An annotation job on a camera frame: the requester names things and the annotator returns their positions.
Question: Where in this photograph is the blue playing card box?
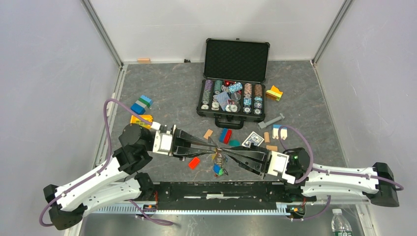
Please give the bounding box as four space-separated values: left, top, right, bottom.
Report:
241 131 264 148

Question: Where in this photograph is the yellow orange brick pile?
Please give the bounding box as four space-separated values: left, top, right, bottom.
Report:
266 86 283 101

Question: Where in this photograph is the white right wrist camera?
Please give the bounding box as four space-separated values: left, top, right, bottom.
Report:
267 151 296 184

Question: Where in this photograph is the plastic water bottle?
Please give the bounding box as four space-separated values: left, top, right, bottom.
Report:
331 208 353 236

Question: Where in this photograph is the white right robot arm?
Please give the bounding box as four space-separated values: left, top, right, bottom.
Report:
218 146 401 207

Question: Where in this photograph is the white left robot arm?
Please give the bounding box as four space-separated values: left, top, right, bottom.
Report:
42 124 215 230

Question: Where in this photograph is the orange flat block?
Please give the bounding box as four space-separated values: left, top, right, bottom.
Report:
204 129 213 140

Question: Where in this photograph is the blue grey green brick stack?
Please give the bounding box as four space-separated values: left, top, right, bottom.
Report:
130 95 153 115

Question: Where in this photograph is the black poker chip case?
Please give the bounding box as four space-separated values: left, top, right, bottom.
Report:
196 38 270 129

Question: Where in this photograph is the teal flat piece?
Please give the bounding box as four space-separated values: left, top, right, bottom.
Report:
228 140 240 147

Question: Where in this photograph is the wooden block on ledge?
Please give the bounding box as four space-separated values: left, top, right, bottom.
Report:
137 58 151 64

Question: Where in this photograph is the blue red brick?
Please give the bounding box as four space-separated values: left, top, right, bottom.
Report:
219 128 232 144

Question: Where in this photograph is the yellow window brick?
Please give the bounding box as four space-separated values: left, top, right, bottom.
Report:
130 115 153 127

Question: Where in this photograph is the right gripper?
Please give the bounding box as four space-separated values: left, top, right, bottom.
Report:
220 142 280 179

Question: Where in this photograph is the grey plastic bolt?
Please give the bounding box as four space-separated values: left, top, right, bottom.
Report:
257 113 285 130

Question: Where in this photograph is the blue white brick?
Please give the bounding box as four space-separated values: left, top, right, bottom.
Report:
272 124 288 140

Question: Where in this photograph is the blue key tag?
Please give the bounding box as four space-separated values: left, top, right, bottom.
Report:
213 164 222 176

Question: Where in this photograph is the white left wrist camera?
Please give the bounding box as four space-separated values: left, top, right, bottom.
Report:
150 121 173 155

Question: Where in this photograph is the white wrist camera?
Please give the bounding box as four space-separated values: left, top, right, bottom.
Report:
150 121 173 155
267 151 296 184

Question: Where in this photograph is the orange wooden block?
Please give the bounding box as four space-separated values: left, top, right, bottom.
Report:
266 145 278 152

